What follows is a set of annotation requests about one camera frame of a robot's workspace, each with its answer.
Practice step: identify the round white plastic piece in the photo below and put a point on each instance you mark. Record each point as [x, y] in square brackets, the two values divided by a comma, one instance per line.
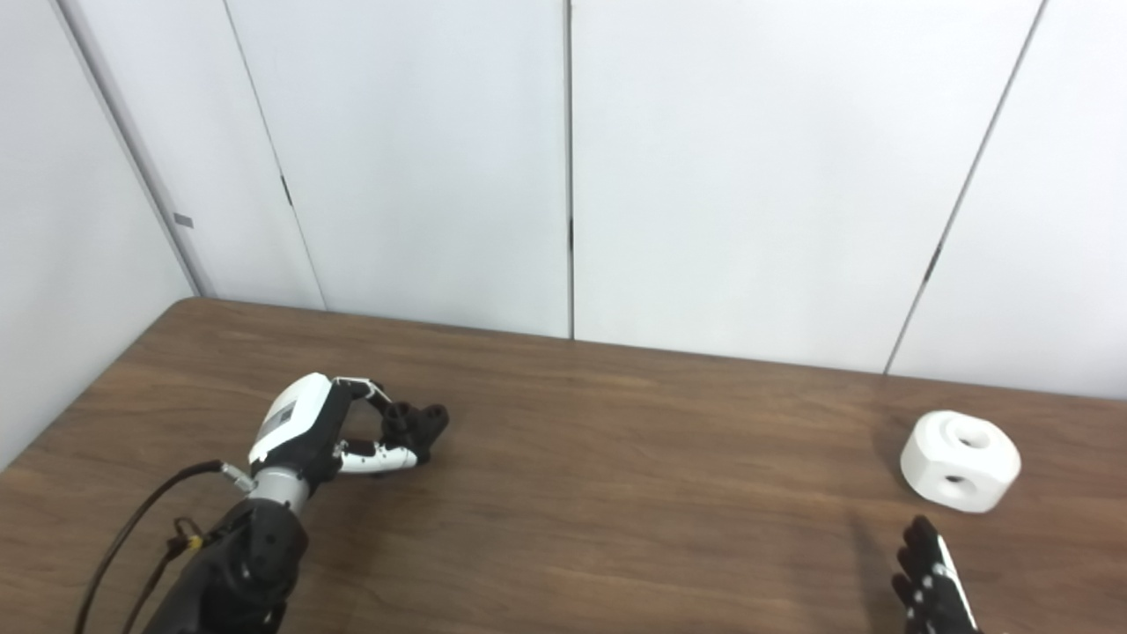
[933, 462]

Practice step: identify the black plastic holder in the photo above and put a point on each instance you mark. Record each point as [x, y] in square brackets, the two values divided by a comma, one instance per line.
[418, 427]

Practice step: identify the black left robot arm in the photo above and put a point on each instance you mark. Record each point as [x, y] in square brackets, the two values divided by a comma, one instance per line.
[238, 563]

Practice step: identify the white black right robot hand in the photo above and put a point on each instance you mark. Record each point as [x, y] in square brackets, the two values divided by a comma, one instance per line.
[929, 599]

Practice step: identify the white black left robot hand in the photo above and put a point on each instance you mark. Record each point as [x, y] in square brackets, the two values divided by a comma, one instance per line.
[290, 423]

